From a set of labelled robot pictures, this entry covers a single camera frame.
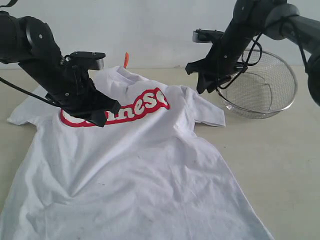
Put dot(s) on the orange shirt neck tag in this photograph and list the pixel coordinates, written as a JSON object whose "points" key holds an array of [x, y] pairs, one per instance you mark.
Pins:
{"points": [[126, 60]]}

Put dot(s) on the round metal wire mesh basket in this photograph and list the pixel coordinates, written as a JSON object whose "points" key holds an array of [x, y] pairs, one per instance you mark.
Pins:
{"points": [[264, 90]]}

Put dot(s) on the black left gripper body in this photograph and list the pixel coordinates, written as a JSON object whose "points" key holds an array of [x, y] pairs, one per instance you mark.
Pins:
{"points": [[75, 92]]}

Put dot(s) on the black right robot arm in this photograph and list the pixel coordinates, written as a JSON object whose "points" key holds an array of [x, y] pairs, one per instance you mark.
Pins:
{"points": [[276, 19]]}

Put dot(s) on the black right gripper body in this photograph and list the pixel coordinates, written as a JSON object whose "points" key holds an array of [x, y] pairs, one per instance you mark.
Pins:
{"points": [[222, 61]]}

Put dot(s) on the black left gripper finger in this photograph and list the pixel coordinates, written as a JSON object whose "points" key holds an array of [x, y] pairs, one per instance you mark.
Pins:
{"points": [[98, 118]]}

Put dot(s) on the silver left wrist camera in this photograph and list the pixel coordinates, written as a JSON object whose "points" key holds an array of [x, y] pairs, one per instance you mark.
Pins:
{"points": [[86, 59]]}

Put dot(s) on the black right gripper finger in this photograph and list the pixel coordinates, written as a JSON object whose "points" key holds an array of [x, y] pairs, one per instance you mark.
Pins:
{"points": [[206, 82]]}

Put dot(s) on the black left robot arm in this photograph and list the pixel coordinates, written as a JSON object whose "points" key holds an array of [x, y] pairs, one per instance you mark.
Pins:
{"points": [[30, 43]]}

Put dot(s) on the white t-shirt with red logo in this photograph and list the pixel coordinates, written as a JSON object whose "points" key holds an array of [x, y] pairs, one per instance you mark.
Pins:
{"points": [[145, 175]]}

